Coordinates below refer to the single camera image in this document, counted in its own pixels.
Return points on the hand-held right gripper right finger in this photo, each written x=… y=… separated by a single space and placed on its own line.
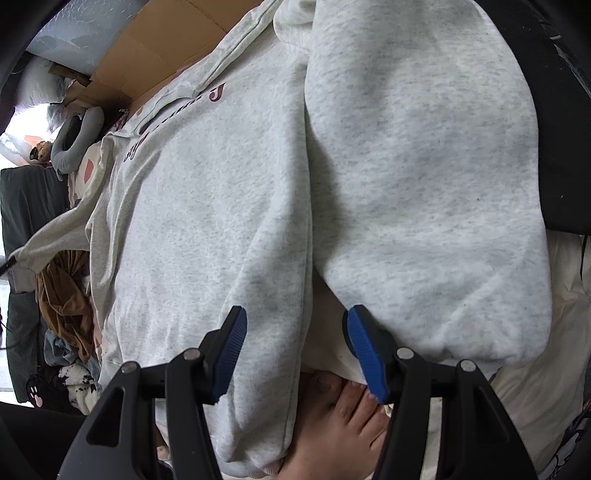
x=364 y=355

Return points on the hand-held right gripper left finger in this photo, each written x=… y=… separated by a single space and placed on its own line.
x=228 y=355

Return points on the light grey sweatshirt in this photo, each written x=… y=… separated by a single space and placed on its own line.
x=207 y=207

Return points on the person's bare foot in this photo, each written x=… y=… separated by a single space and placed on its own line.
x=332 y=424

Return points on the white black fluffy blanket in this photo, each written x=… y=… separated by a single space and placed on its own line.
x=81 y=387

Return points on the brown garment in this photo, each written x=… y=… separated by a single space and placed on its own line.
x=64 y=295

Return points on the cream bear print bedsheet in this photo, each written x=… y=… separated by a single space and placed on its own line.
x=568 y=346

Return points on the dark grey duvet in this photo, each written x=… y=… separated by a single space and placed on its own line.
x=25 y=341

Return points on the grey neck pillow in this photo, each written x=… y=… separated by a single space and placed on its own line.
x=69 y=147

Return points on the brown plush bear toy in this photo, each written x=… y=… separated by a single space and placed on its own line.
x=40 y=151

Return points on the black folded garment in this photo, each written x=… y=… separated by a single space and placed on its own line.
x=563 y=138

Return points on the flat cardboard sheet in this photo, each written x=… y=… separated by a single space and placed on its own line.
x=152 y=50

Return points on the white pillow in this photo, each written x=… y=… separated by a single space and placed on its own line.
x=39 y=83

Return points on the plastic-wrapped grey mattress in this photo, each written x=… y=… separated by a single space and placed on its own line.
x=69 y=41

